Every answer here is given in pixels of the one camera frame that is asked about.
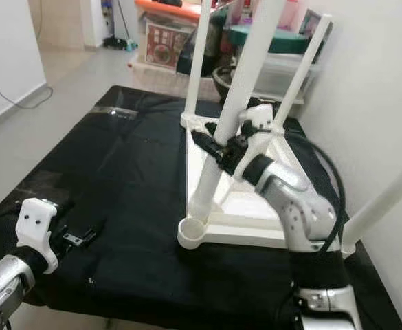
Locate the dark printed carton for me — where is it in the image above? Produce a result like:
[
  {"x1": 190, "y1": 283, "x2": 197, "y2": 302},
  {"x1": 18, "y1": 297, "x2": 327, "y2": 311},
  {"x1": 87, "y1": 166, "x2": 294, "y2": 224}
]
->
[{"x1": 300, "y1": 10, "x2": 333, "y2": 43}]

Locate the long handle mop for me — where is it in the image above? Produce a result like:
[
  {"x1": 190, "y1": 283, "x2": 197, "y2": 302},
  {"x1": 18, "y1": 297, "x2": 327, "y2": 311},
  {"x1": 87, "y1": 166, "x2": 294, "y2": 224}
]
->
[{"x1": 103, "y1": 0, "x2": 138, "y2": 53}]

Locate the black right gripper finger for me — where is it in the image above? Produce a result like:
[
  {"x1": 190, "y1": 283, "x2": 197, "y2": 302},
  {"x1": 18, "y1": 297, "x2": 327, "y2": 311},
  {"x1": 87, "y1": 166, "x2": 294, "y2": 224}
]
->
[{"x1": 190, "y1": 129, "x2": 230, "y2": 163}]

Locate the clear plastic container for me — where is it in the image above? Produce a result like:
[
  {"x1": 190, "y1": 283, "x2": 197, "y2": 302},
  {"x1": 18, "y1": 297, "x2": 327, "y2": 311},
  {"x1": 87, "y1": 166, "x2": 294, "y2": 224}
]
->
[{"x1": 252, "y1": 52, "x2": 322, "y2": 98}]

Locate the clear box red rim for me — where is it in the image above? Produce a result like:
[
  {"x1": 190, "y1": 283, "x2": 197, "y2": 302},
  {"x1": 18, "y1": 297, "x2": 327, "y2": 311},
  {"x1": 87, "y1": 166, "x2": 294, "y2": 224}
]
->
[{"x1": 278, "y1": 0, "x2": 309, "y2": 32}]

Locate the black plastic bag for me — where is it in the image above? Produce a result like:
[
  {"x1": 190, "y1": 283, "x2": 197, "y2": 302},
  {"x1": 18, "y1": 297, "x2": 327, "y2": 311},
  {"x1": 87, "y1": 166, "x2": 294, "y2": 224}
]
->
[{"x1": 177, "y1": 14, "x2": 222, "y2": 76}]

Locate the orange lid storage box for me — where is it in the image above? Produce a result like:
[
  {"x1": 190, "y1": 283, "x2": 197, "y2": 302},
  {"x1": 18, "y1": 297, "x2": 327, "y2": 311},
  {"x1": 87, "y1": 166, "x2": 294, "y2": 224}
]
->
[{"x1": 135, "y1": 0, "x2": 201, "y2": 69}]

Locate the beige cloth covered bench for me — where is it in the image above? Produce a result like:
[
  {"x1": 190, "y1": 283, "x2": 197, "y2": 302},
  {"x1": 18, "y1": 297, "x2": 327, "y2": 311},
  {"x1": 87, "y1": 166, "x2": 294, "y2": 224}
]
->
[{"x1": 129, "y1": 62, "x2": 194, "y2": 95}]

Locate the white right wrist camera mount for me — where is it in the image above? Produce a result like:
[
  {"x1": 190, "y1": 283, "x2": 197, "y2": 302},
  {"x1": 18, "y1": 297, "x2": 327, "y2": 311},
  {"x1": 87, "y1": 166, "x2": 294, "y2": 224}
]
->
[{"x1": 234, "y1": 103, "x2": 276, "y2": 184}]

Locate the green pot lid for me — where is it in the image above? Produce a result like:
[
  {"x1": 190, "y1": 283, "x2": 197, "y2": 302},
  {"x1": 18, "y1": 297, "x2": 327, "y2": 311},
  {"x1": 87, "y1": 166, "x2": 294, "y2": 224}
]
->
[{"x1": 228, "y1": 24, "x2": 313, "y2": 55}]

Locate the white plastic table top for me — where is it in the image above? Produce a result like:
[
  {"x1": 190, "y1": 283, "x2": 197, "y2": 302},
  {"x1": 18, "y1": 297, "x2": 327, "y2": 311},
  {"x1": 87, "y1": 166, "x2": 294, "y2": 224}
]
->
[{"x1": 177, "y1": 111, "x2": 347, "y2": 250}]

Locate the black tablecloth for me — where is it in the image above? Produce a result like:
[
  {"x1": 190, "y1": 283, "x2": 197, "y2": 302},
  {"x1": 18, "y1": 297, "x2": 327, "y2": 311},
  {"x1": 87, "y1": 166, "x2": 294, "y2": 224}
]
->
[{"x1": 0, "y1": 85, "x2": 402, "y2": 330}]

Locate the black wok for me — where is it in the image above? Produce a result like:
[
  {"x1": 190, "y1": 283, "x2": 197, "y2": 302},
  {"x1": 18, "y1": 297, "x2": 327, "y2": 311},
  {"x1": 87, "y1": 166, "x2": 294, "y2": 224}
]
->
[{"x1": 211, "y1": 65, "x2": 243, "y2": 105}]

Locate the thin wall cable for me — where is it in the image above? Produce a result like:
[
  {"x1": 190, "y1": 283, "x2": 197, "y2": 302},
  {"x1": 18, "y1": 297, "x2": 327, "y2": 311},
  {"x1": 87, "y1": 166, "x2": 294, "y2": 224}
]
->
[{"x1": 0, "y1": 72, "x2": 54, "y2": 111}]

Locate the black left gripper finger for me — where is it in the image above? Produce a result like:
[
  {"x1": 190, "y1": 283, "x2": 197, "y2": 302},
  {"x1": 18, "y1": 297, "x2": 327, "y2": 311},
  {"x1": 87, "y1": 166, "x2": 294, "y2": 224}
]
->
[{"x1": 62, "y1": 220, "x2": 107, "y2": 250}]

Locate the clear tape strip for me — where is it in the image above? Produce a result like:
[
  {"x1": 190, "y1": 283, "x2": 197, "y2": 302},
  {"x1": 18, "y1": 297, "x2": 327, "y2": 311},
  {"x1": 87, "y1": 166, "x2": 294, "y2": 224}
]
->
[{"x1": 91, "y1": 107, "x2": 138, "y2": 120}]

